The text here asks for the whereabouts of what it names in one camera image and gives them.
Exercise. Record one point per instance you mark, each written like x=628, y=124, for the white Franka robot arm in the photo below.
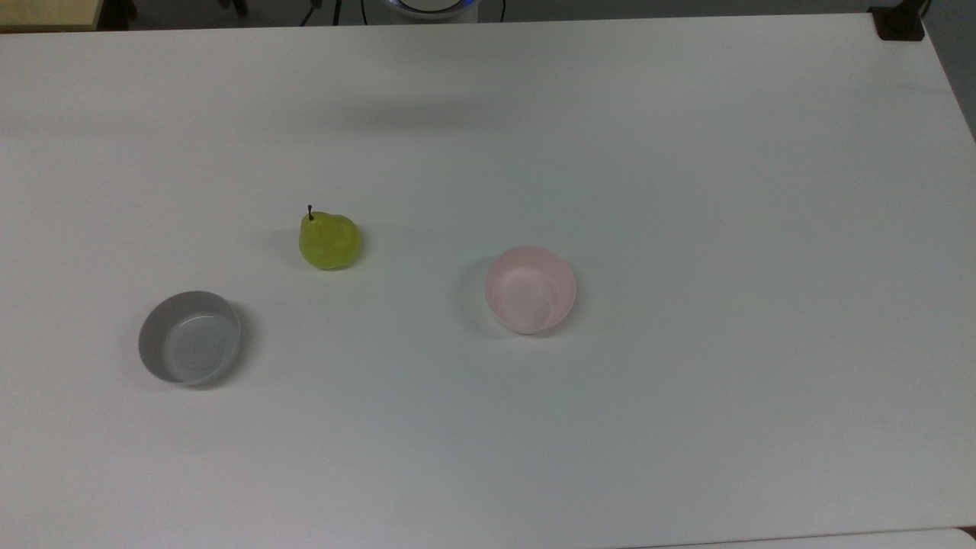
x=431, y=6

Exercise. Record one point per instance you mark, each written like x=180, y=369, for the pink plastic bowl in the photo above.
x=530, y=290

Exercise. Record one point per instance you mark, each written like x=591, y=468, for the light wooden table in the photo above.
x=46, y=13

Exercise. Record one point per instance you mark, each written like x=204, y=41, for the black table clamp mount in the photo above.
x=898, y=23

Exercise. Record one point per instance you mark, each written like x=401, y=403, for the grey plastic bowl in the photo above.
x=189, y=338

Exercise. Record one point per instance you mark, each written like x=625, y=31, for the green yellow pear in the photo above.
x=330, y=242

